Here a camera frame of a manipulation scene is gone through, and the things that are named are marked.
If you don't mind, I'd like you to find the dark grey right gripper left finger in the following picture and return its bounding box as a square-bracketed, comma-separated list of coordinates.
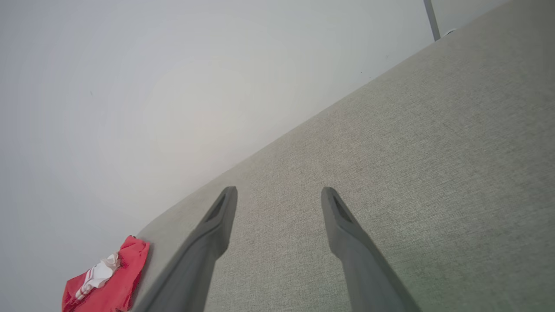
[132, 186, 238, 312]

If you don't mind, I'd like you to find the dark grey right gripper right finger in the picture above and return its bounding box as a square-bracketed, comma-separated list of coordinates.
[321, 187, 422, 312]

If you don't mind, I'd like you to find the red Bulls 23 jersey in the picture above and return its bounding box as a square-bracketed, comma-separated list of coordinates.
[62, 235, 150, 312]

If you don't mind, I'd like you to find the grey fabric sofa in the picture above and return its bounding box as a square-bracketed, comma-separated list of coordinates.
[130, 0, 555, 312]

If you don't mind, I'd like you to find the grey metal pole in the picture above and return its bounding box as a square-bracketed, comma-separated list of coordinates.
[424, 0, 441, 42]

